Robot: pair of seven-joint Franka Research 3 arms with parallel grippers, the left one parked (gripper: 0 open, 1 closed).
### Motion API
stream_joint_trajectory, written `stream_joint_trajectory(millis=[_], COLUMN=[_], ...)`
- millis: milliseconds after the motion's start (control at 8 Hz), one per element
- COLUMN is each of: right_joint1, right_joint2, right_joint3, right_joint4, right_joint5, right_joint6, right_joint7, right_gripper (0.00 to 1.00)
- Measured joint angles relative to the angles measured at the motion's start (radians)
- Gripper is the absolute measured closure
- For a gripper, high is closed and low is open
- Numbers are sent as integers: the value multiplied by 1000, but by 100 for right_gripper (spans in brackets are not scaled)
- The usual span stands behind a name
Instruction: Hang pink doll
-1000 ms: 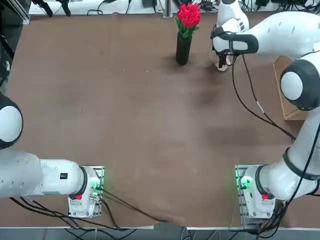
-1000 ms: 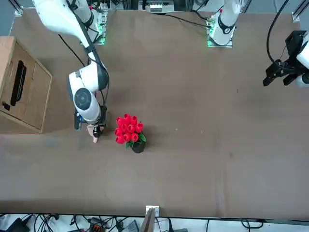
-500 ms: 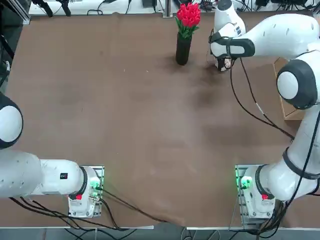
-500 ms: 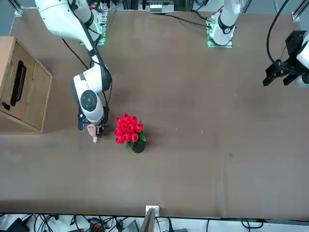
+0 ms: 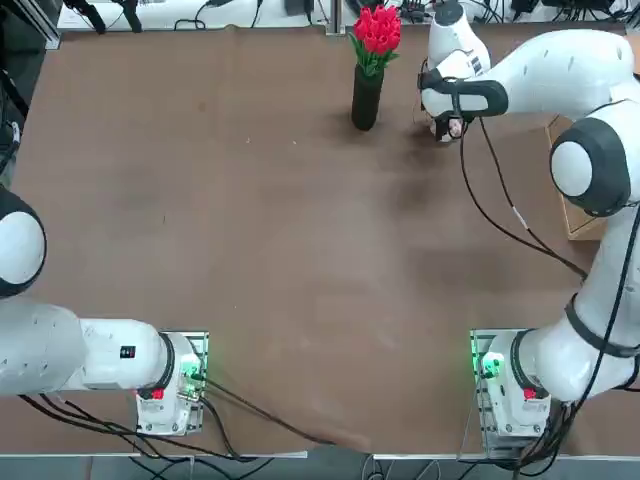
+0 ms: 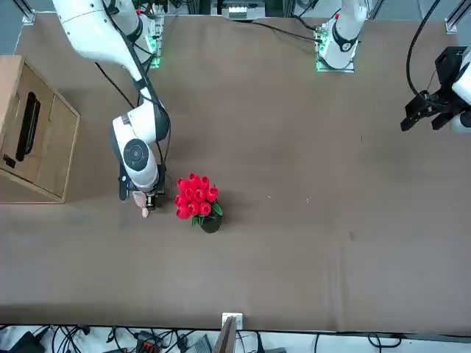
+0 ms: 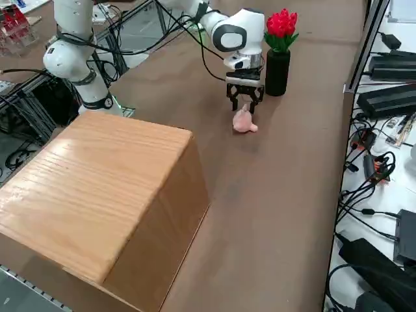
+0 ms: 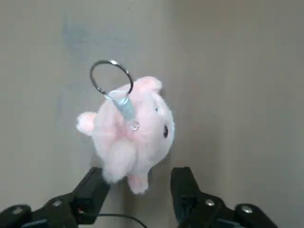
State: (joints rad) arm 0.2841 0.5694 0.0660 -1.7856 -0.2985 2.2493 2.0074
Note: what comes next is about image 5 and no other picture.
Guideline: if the dark brown table cable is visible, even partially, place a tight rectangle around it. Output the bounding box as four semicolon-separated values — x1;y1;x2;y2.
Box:
202;377;351;446

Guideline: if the black base cable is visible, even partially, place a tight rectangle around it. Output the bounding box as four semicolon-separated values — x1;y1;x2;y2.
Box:
18;393;169;459
198;393;257;462

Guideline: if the black stand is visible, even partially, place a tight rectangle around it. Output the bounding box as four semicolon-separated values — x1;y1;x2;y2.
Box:
0;64;31;176

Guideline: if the black cable with white tag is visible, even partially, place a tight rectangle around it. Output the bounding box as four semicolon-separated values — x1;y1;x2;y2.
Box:
477;117;589;279

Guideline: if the black cylindrical vase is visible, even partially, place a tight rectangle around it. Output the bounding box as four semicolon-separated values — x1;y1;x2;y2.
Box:
350;63;385;132

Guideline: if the pink plush doll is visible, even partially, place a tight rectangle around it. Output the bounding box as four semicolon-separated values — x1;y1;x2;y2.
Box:
439;118;466;144

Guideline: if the black usb hub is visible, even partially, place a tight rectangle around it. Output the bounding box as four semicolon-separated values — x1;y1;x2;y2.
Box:
399;0;432;24

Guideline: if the silver table edge strip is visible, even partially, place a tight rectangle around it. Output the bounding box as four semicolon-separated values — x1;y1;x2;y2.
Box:
373;452;640;461
87;451;309;459

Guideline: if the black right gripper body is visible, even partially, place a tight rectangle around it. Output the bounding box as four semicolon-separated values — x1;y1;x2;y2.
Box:
431;114;469;145

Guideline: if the aluminium rail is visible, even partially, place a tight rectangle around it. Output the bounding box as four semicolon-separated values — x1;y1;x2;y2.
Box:
42;0;62;50

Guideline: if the black tripod leg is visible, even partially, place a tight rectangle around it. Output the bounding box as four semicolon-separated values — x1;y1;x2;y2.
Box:
115;0;144;34
64;0;107;35

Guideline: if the plain black arm cable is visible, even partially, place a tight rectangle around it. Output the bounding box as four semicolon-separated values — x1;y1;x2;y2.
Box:
458;130;587;276

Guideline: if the red tulip bouquet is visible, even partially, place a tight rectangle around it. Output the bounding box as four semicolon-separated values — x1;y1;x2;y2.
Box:
348;4;403;77

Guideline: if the grey metal post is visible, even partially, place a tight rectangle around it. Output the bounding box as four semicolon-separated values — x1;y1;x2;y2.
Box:
325;0;347;36

